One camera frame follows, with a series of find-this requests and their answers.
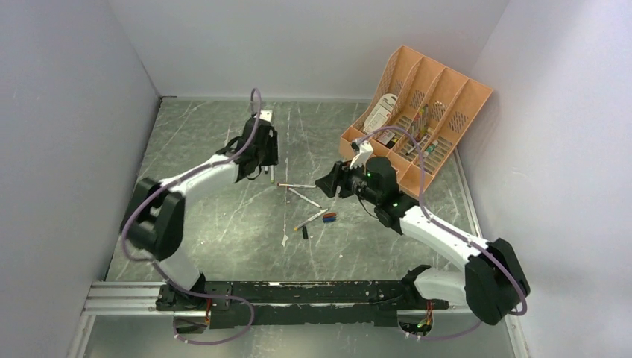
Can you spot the orange plastic desk organizer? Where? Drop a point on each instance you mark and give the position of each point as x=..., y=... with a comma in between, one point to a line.
x=454, y=101

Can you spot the white product card package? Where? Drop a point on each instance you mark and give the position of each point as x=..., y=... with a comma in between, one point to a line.
x=380, y=113

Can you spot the white pen diagonal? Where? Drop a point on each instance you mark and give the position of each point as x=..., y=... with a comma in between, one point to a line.
x=303, y=197

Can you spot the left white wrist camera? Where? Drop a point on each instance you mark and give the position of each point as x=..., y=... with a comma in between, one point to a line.
x=266, y=115

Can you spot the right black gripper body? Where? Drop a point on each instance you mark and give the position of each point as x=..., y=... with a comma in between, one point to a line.
x=348, y=176

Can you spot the aluminium rail frame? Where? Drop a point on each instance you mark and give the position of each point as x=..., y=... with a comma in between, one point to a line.
x=138, y=298

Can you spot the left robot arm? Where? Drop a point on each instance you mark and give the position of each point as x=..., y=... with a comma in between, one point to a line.
x=154, y=219

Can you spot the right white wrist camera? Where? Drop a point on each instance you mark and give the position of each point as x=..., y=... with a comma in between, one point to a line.
x=363, y=151

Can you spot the markers in organizer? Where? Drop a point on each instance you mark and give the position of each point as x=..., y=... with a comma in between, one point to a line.
x=418, y=127

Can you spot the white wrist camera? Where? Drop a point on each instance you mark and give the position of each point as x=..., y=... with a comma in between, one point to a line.
x=266, y=115
x=363, y=151

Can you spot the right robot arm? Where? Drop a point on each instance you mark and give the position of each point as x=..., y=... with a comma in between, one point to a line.
x=489, y=281

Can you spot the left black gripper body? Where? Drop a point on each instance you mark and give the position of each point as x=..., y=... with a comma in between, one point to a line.
x=269, y=156

